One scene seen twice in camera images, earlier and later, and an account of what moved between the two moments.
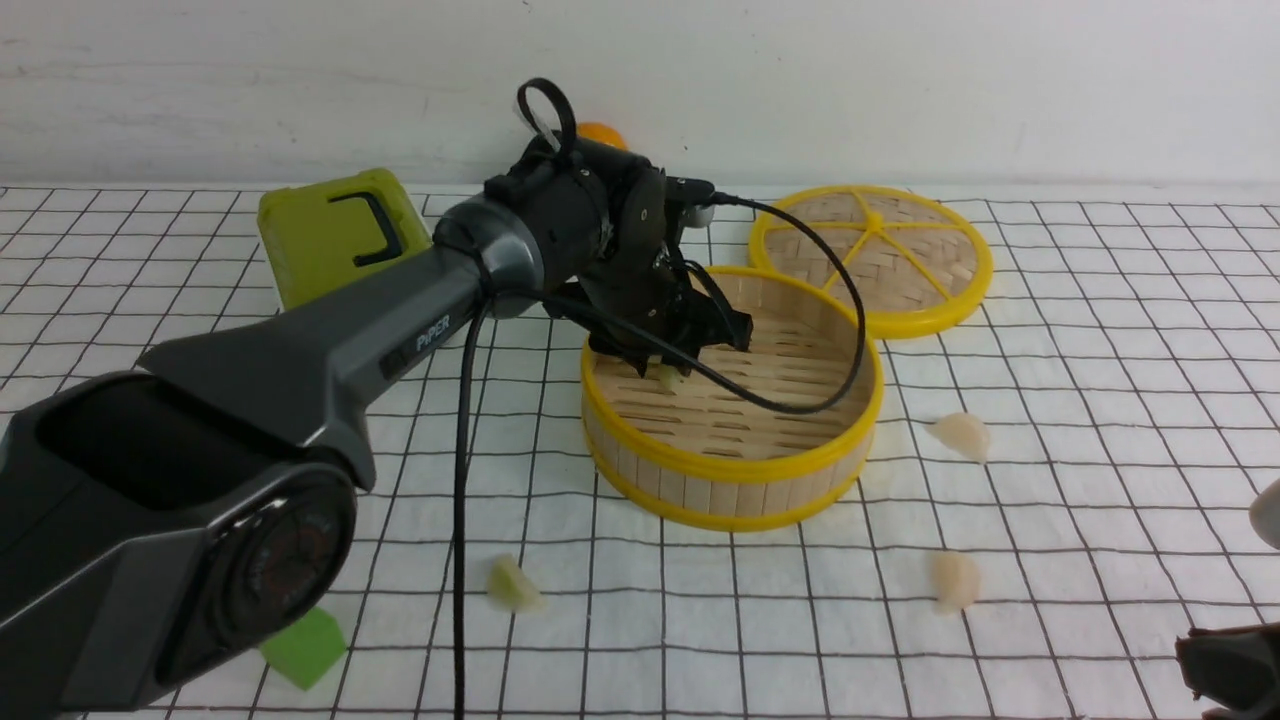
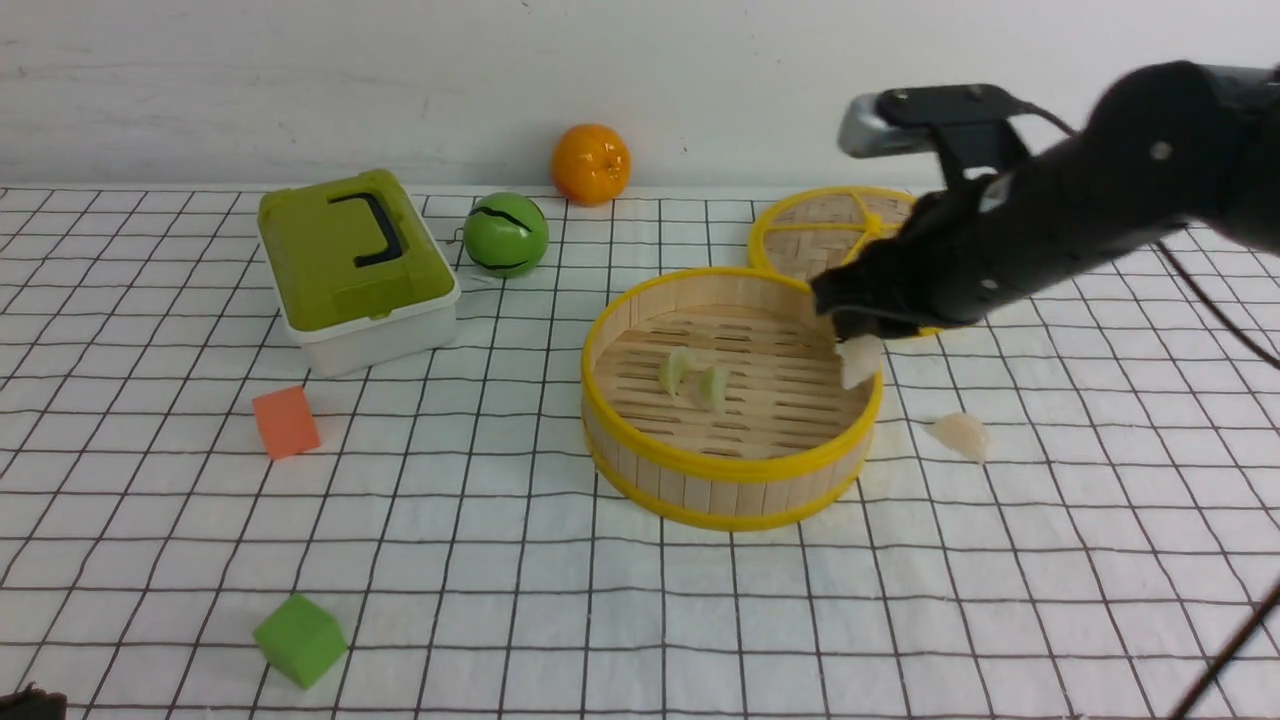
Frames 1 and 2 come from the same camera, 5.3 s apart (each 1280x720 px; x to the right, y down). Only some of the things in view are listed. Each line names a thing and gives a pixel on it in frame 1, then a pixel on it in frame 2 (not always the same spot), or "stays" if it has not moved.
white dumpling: x=955 y=581 to x=861 y=358
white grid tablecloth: x=1061 y=502 stays
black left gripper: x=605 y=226 to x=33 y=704
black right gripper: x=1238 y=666 to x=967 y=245
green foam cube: x=305 y=650 stays
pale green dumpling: x=510 y=589 to x=712 y=383
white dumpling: x=966 y=433 stays
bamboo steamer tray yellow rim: x=747 y=437 stays
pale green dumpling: x=668 y=376 stays
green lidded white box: x=322 y=234 stays
